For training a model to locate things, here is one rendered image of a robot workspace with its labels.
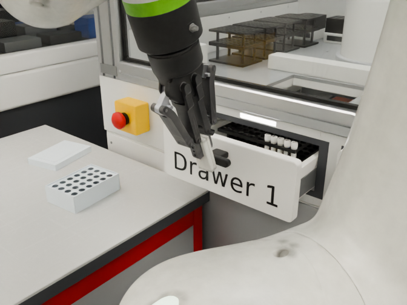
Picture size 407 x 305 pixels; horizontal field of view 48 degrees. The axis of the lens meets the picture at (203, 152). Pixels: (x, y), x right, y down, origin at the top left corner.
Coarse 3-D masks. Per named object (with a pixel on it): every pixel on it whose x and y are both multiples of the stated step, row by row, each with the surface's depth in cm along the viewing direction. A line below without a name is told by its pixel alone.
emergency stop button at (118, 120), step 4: (116, 112) 103; (112, 116) 103; (116, 116) 102; (120, 116) 102; (112, 120) 103; (116, 120) 102; (120, 120) 102; (124, 120) 102; (116, 124) 103; (120, 124) 102; (124, 124) 102; (120, 128) 103
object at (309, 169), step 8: (224, 120) 98; (216, 128) 96; (224, 136) 99; (304, 160) 79; (312, 160) 79; (304, 168) 78; (312, 168) 80; (304, 176) 78; (312, 176) 80; (304, 184) 79; (312, 184) 81; (304, 192) 80
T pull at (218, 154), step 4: (216, 148) 80; (216, 152) 78; (220, 152) 78; (224, 152) 78; (216, 156) 77; (220, 156) 77; (224, 156) 78; (216, 160) 76; (220, 160) 76; (224, 160) 75; (228, 160) 75; (216, 164) 77; (220, 164) 76; (224, 164) 75; (228, 164) 75
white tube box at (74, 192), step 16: (64, 176) 95; (80, 176) 96; (96, 176) 96; (112, 176) 95; (48, 192) 91; (64, 192) 89; (80, 192) 89; (96, 192) 92; (112, 192) 96; (64, 208) 90; (80, 208) 89
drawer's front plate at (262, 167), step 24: (168, 144) 88; (216, 144) 80; (240, 144) 77; (168, 168) 91; (192, 168) 86; (216, 168) 82; (240, 168) 78; (264, 168) 75; (288, 168) 72; (216, 192) 84; (264, 192) 77; (288, 192) 73; (288, 216) 75
